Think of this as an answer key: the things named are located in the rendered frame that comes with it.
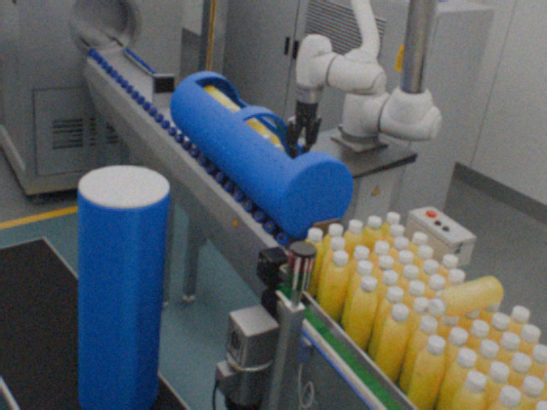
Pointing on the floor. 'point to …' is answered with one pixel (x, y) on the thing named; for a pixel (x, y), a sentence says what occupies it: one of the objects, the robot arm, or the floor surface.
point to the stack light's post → (286, 356)
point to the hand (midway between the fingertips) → (299, 155)
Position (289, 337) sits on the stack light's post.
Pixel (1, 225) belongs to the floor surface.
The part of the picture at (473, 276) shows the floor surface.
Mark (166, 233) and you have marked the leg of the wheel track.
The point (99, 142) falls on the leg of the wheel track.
